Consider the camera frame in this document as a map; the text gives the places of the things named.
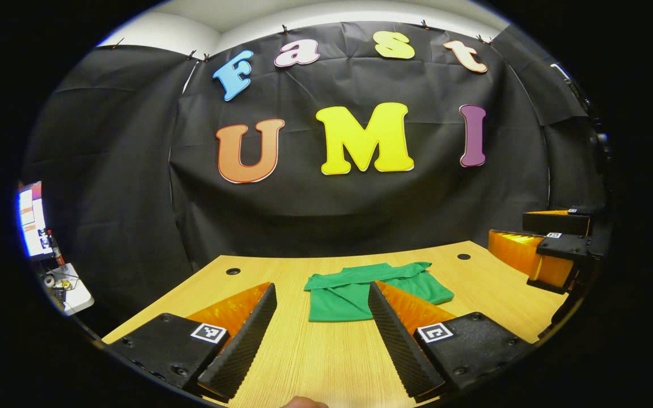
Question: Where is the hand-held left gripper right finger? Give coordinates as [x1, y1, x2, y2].
[368, 280, 533, 403]

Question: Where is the red bottle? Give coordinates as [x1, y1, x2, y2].
[48, 229, 65, 267]

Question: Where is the green T-shirt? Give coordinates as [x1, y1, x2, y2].
[304, 261, 455, 322]

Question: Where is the black backdrop cloth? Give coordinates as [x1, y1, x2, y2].
[20, 22, 608, 335]

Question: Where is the white side table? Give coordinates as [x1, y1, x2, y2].
[37, 263, 95, 316]

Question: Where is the computer monitor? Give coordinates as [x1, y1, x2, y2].
[16, 181, 54, 260]

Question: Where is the dark metal stand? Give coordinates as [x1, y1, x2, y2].
[550, 61, 612, 168]

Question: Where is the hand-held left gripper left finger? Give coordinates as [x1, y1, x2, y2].
[103, 282, 278, 401]

